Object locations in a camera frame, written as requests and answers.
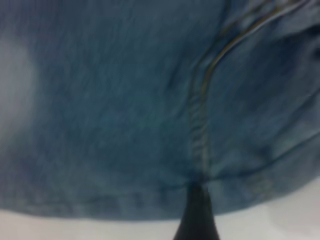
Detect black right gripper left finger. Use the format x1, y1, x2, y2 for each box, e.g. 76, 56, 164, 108
174, 182, 206, 240

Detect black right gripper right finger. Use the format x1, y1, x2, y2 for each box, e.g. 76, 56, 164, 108
203, 186, 221, 240

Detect blue denim pants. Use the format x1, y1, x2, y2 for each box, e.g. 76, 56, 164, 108
0, 0, 320, 221

